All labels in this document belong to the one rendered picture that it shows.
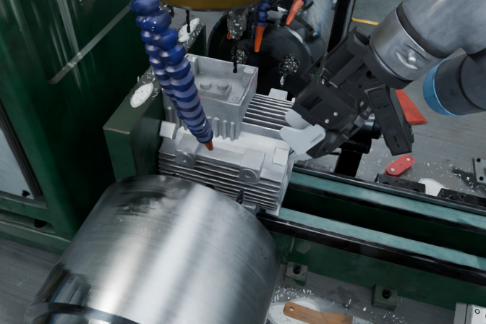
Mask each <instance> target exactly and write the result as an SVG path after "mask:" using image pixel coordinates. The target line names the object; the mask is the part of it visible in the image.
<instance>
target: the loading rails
mask: <svg viewBox="0 0 486 324"><path fill-rule="evenodd" d="M265 211H266V209H263V208H261V210H260V212H259V213H258V212H257V213H256V216H255V217H256V218H257V219H258V220H259V221H260V222H261V224H262V225H264V227H265V228H266V229H267V230H268V232H269V233H270V235H271V236H272V237H273V239H274V241H275V243H276V245H277V247H278V251H279V254H280V259H281V264H283V265H286V270H285V273H284V277H283V280H284V281H286V282H289V283H293V284H297V285H300V286H304V285H305V283H306V280H307V272H308V271H309V272H312V273H316V274H320V275H323V276H327V277H331V278H335V279H338V280H341V281H346V282H349V283H352V284H356V285H360V286H364V287H367V288H371V289H372V306H375V307H380V308H383V309H386V310H390V311H394V310H395V309H396V307H397V296H400V297H404V298H407V299H412V300H415V301H418V302H423V303H426V304H431V305H434V306H437V307H442V308H445V309H447V310H453V311H456V303H457V302H462V303H466V304H467V303H470V304H475V305H477V306H480V307H486V208H484V207H481V206H478V205H472V204H469V203H465V202H459V201H455V200H450V199H446V198H443V197H437V196H434V195H428V194H425V193H421V192H415V191H412V190H408V189H403V188H399V187H394V186H390V185H387V184H381V183H377V182H371V181H368V180H365V179H359V178H356V177H352V176H347V175H343V174H337V173H333V172H330V171H324V170H321V169H315V168H312V167H309V166H303V165H299V164H295V163H294V165H293V168H292V171H291V176H290V179H289V184H288V187H287V190H286V194H285V196H284V199H283V202H282V205H281V210H280V213H279V215H278V216H274V215H271V214H267V213H266V212H265Z"/></svg>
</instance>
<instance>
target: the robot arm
mask: <svg viewBox="0 0 486 324"><path fill-rule="evenodd" d="M459 48H463V49H464V50H465V52H466V53H465V54H462V55H460V56H457V57H454V58H449V59H446V60H444V59H445V58H447V57H448V56H450V55H451V54H452V53H453V52H455V51H456V50H458V49H459ZM320 61H321V64H320V68H319V71H318V72H317V73H316V74H315V76H314V75H313V74H310V73H309V72H310V71H311V70H312V69H313V68H314V67H315V66H316V65H317V64H318V63H319V62H320ZM437 64H438V65H437ZM436 65H437V66H436ZM427 72H428V73H427ZM426 73H427V75H426V77H425V80H424V82H423V87H422V91H423V96H424V99H425V101H426V103H427V105H428V106H429V107H430V108H431V109H432V110H433V111H435V112H436V113H438V114H441V115H444V116H466V115H468V114H474V113H479V112H485V111H486V0H403V1H402V2H401V3H400V4H399V5H398V6H397V7H396V8H395V9H394V10H392V11H391V12H390V13H389V14H388V15H387V16H386V17H385V18H384V19H383V20H382V21H381V22H380V23H379V24H377V25H376V26H375V27H374V28H373V29H372V31H371V34H368V33H367V32H366V31H364V30H363V29H362V28H361V27H360V26H358V25H356V26H355V27H354V28H353V29H352V30H351V31H350V32H349V33H348V34H347V35H346V36H345V37H344V38H343V39H342V40H341V42H340V43H339V44H338V45H337V46H336V47H335V48H334V49H333V50H332V51H331V52H330V53H328V52H327V51H325V52H324V53H323V54H322V55H321V56H320V57H319V58H318V59H317V60H316V62H315V63H314V64H313V65H312V66H311V67H310V68H309V69H308V70H307V71H306V72H305V73H304V74H303V75H302V76H301V78H302V79H303V80H305V81H306V82H307V84H306V85H307V87H306V88H305V89H303V90H302V91H301V92H300V93H299V94H298V95H296V97H295V100H294V105H293V106H292V107H291V109H292V110H289V111H287V112H286V114H285V120H286V121H287V122H288V124H289V125H290V126H291V127H283V128H282V129H281V130H280V132H279V133H280V136H281V137H282V138H283V139H284V140H285V141H286V143H287V144H288V145H289V146H290V147H291V148H292V150H291V152H290V154H289V158H290V159H292V160H298V161H299V160H308V159H311V158H314V159H316V158H319V157H322V156H324V155H327V154H329V153H332V152H333V151H334V150H335V149H336V148H338V147H339V146H340V145H341V144H342V143H343V142H345V141H347V140H348V139H349V138H350V137H352V136H353V135H354V134H355V133H356V132H357V131H358V130H359V129H361V128H362V127H363V125H364V124H365V122H366V121H367V118H369V114H374V115H375V118H376V119H377V121H378V124H379V126H380V129H381V131H382V133H383V139H384V140H385V144H386V146H387V147H388V148H389V149H390V152H391V154H392V156H396V155H403V154H407V153H412V143H414V132H413V129H412V126H411V124H410V123H409V121H407V120H406V117H405V114H404V111H403V109H402V107H401V104H400V101H399V99H398V96H397V94H396V91H395V89H396V90H402V89H404V88H405V87H406V86H407V85H409V84H410V83H411V82H413V81H414V80H418V79H419V78H420V77H422V76H423V75H424V74H426Z"/></svg>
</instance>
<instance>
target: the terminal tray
mask: <svg viewBox="0 0 486 324"><path fill-rule="evenodd" d="M191 56H192V57H194V59H193V60H190V59H189V57H191ZM185 57H186V58H187V59H188V60H189V62H190V64H191V68H190V71H191V72H192V73H193V75H194V77H195V82H194V83H195V84H196V86H197V89H198V92H197V94H198V95H201V97H202V98H201V101H200V103H201V104H202V107H203V111H204V112H205V116H206V118H207V120H208V121H209V123H210V125H211V129H212V130H213V134H214V136H215V138H218V137H219V135H220V136H222V138H223V140H225V139H226V138H227V137H229V138H230V141H232V142H233V141H234V140H235V139H236V140H238V139H239V135H240V132H241V124H242V122H243V117H244V115H245V112H247V108H248V105H249V104H250V101H251V100H252V97H253V95H254V94H256V89H257V76H258V67H251V66H247V65H243V64H237V73H233V70H234V66H233V62H230V61H223V60H219V59H212V58H208V57H204V56H198V55H194V54H186V55H185ZM247 69H251V70H252V71H251V72H248V71H247ZM162 96H163V108H164V110H165V116H166V121H168V122H173V123H177V127H178V129H180V128H181V127H183V128H184V130H185V131H187V130H188V128H187V125H186V124H185V123H184V120H181V119H180V118H178V116H177V113H176V112H177V109H176V108H175V107H174V103H173V102H172V101H171V100H170V98H169V97H168V96H167V95H166V94H165V93H164V91H163V88H162ZM234 97H235V98H237V101H232V98H234Z"/></svg>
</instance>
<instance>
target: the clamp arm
mask: <svg viewBox="0 0 486 324"><path fill-rule="evenodd" d="M350 3H351V0H333V4H332V8H331V9H332V10H335V14H334V18H333V24H332V28H331V34H330V38H329V42H328V49H327V52H328V53H330V52H331V51H332V50H333V49H334V48H335V47H336V46H337V45H338V44H339V43H340V42H341V40H342V38H343V35H344V29H345V26H346V20H347V16H348V13H349V7H350Z"/></svg>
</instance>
